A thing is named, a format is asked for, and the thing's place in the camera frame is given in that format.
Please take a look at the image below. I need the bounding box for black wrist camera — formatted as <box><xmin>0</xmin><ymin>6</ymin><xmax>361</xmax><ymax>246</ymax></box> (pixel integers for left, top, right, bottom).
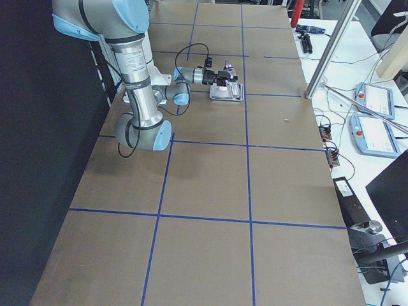
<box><xmin>204</xmin><ymin>56</ymin><xmax>213</xmax><ymax>68</ymax></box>

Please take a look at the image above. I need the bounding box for silver digital kitchen scale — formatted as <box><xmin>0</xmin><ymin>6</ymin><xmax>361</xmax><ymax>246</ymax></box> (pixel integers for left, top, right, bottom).
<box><xmin>209</xmin><ymin>83</ymin><xmax>244</xmax><ymax>102</ymax></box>

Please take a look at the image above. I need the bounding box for blue plaid folded umbrella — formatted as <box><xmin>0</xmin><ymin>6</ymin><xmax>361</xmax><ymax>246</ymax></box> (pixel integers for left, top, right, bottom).
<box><xmin>295</xmin><ymin>24</ymin><xmax>326</xmax><ymax>34</ymax></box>

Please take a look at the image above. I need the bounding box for far teach pendant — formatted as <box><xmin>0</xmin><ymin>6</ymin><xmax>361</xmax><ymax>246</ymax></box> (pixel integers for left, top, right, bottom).
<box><xmin>355</xmin><ymin>82</ymin><xmax>395</xmax><ymax>120</ymax></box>

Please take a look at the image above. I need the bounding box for near teach pendant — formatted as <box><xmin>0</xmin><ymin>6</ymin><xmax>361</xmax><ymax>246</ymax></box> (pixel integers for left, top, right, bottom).
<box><xmin>349</xmin><ymin>114</ymin><xmax>401</xmax><ymax>158</ymax></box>

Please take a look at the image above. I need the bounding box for clear glass sauce bottle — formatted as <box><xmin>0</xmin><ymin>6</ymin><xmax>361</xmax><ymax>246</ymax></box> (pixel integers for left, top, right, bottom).
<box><xmin>224</xmin><ymin>59</ymin><xmax>238</xmax><ymax>91</ymax></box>

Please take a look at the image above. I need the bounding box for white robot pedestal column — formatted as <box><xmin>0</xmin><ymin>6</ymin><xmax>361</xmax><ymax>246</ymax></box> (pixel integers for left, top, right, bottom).
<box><xmin>142</xmin><ymin>31</ymin><xmax>171</xmax><ymax>85</ymax></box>

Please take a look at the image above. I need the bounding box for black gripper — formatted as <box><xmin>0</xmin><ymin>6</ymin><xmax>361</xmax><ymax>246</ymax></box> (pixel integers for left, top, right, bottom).
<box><xmin>203</xmin><ymin>70</ymin><xmax>238</xmax><ymax>87</ymax></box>

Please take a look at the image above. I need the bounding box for teach pendant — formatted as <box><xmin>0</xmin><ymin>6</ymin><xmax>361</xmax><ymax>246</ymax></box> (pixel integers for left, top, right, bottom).
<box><xmin>355</xmin><ymin>82</ymin><xmax>395</xmax><ymax>120</ymax></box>
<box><xmin>349</xmin><ymin>114</ymin><xmax>401</xmax><ymax>158</ymax></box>

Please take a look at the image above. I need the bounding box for black monitor stand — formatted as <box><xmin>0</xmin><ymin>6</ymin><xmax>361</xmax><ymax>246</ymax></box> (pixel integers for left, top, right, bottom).
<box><xmin>347</xmin><ymin>221</ymin><xmax>407</xmax><ymax>284</ymax></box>

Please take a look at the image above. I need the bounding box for red cylinder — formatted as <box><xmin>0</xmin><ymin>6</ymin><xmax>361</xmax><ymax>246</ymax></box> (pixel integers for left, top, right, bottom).
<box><xmin>291</xmin><ymin>0</ymin><xmax>305</xmax><ymax>28</ymax></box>

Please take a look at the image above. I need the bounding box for black box with label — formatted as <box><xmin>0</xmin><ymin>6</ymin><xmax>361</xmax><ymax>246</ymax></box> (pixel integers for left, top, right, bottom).
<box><xmin>333</xmin><ymin>177</ymin><xmax>370</xmax><ymax>228</ymax></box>

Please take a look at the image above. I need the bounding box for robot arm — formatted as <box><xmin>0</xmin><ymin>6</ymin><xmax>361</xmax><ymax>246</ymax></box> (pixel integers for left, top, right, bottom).
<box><xmin>52</xmin><ymin>1</ymin><xmax>242</xmax><ymax>151</ymax></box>

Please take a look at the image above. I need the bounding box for aluminium frame post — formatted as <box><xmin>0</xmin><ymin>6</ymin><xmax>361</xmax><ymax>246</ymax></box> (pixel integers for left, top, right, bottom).
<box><xmin>305</xmin><ymin>0</ymin><xmax>361</xmax><ymax>99</ymax></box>

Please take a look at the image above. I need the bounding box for black folded tripod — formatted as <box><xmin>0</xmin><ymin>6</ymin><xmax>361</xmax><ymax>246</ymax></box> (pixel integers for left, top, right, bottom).
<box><xmin>298</xmin><ymin>31</ymin><xmax>313</xmax><ymax>54</ymax></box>

